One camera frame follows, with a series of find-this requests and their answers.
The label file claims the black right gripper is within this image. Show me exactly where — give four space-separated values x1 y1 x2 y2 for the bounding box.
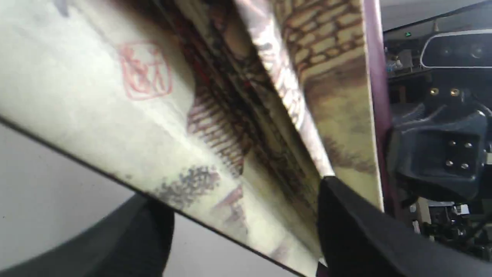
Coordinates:
317 68 492 277

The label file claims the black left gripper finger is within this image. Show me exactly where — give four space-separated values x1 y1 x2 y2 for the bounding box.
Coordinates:
1 196 175 277

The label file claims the painted paper folding fan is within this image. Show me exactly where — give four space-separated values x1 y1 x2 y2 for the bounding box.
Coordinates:
1 0 384 277

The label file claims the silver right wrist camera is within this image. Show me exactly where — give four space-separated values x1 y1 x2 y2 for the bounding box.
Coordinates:
420 29 492 68

